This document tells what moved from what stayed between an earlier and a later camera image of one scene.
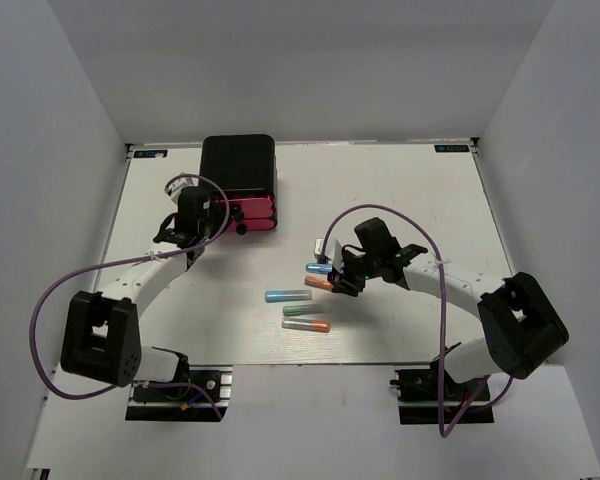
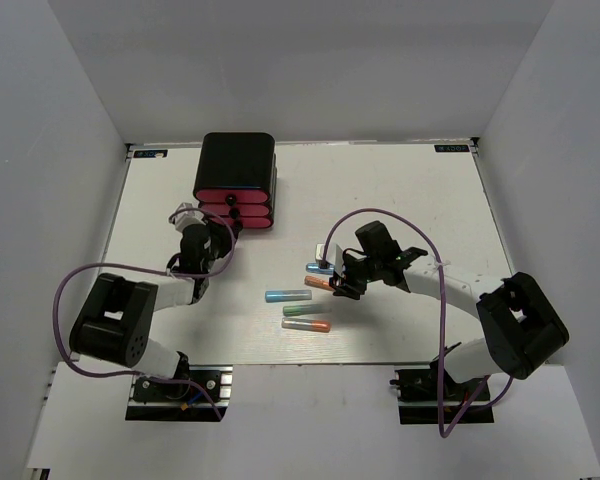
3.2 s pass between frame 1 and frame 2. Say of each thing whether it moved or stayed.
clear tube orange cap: stayed
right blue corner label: stayed
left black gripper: moved
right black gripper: stayed
